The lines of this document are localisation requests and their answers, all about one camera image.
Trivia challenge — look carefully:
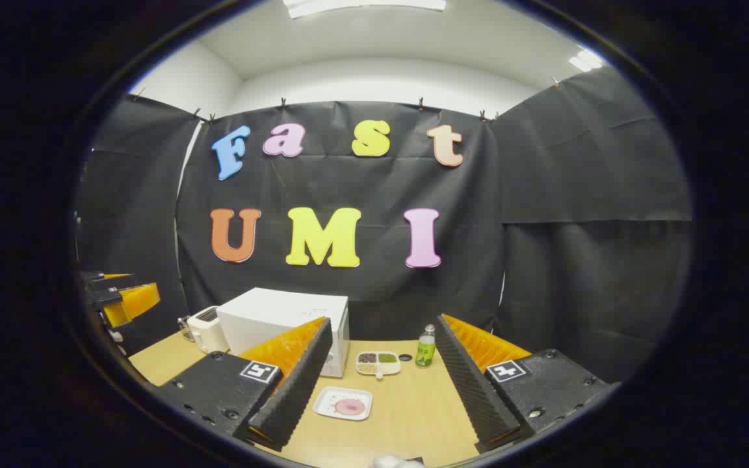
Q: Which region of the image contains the white divided dish of beans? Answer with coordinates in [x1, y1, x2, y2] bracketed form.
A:
[356, 351, 402, 380]

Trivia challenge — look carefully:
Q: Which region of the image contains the white microwave oven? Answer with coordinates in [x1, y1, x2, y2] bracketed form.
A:
[217, 287, 350, 378]

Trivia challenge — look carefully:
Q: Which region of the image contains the green drink bottle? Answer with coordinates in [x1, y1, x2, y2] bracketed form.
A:
[415, 324, 437, 369]

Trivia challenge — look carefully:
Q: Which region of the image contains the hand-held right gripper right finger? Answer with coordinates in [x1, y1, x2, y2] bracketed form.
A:
[436, 314, 622, 454]

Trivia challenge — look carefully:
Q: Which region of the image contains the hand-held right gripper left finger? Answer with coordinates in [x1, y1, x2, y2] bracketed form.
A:
[153, 317, 334, 452]

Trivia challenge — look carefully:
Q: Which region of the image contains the white toaster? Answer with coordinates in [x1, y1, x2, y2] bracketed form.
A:
[187, 305, 229, 354]

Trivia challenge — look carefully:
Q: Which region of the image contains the white square plate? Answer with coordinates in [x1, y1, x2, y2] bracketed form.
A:
[313, 386, 373, 421]

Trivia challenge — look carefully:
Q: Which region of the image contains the long ceiling light panel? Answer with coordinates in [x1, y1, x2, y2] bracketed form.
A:
[283, 0, 447, 19]

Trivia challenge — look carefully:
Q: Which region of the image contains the small ceiling light panel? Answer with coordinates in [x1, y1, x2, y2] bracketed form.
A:
[568, 49, 604, 72]

